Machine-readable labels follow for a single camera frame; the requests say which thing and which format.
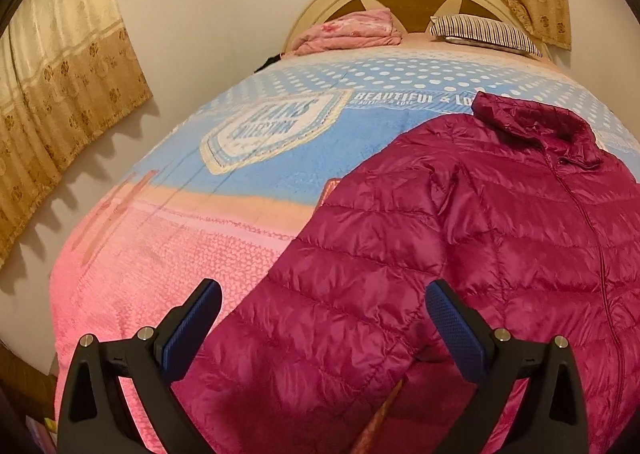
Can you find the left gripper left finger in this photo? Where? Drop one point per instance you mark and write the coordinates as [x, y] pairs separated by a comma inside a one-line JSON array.
[[95, 417]]

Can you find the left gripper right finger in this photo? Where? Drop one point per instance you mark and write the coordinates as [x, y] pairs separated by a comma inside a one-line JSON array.
[[552, 415]]

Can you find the magenta puffer jacket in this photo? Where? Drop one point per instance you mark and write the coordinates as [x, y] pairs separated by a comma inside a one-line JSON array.
[[515, 206]]

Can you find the blue pink printed bedspread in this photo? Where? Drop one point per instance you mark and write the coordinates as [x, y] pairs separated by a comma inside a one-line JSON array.
[[226, 192]]

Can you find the striped pillow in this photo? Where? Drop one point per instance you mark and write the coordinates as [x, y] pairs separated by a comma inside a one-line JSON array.
[[483, 30]]

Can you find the beige curtain left window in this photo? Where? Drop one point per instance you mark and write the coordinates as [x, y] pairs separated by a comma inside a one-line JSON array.
[[68, 74]]

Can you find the folded pink blanket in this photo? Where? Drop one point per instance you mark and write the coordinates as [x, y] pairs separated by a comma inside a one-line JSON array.
[[360, 29]]

